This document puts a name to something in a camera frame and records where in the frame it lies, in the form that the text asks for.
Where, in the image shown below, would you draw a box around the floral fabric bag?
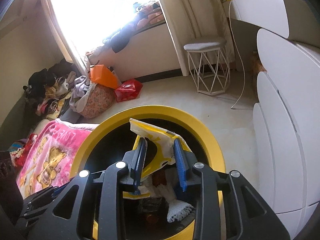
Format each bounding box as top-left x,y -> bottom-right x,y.
79,84 -> 117,119

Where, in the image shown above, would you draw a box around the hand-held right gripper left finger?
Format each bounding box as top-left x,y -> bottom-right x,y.
51,138 -> 148,240

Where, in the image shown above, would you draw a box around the pile of clothes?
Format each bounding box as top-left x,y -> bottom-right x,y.
23,59 -> 87,120

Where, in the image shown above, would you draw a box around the window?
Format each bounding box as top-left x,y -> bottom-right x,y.
47,0 -> 160,53

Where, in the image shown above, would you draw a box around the wide cream curtain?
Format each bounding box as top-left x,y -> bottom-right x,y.
152,0 -> 230,77

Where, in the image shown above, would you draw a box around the white wire stool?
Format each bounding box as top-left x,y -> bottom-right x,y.
183,36 -> 232,96

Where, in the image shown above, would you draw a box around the red drink can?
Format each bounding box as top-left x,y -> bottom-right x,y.
152,171 -> 167,187

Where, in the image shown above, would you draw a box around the floral quilt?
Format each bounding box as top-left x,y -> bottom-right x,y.
134,1 -> 165,29

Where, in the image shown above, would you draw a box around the pink bear printed blanket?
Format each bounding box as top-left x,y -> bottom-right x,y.
16,119 -> 100,200

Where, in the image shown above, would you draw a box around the narrow cream curtain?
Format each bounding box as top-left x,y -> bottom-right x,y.
40,0 -> 93,74

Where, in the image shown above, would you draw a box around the red cloth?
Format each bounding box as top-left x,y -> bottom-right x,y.
10,133 -> 38,168

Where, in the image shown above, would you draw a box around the yellow rimmed black bin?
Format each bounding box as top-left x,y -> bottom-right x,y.
69,104 -> 227,240

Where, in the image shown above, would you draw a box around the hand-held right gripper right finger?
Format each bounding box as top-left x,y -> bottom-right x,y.
173,137 -> 290,240

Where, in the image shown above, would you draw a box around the white petal shaped cabinet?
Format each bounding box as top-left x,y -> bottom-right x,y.
252,28 -> 320,215

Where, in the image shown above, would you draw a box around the dark jacket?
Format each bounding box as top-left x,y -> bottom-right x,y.
104,29 -> 133,53

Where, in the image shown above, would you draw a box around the grey white clothes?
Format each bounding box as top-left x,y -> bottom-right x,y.
69,76 -> 94,113

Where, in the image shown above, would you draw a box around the red shopping bag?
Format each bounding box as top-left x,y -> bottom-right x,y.
114,79 -> 144,103

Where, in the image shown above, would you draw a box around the yellow white packet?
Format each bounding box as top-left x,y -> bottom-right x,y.
122,118 -> 193,198

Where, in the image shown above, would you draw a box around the orange bag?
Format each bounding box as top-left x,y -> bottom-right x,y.
89,64 -> 119,90

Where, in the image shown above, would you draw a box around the white cable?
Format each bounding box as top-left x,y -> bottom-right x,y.
228,0 -> 247,111

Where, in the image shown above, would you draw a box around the grey headboard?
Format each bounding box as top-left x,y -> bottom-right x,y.
0,97 -> 38,150

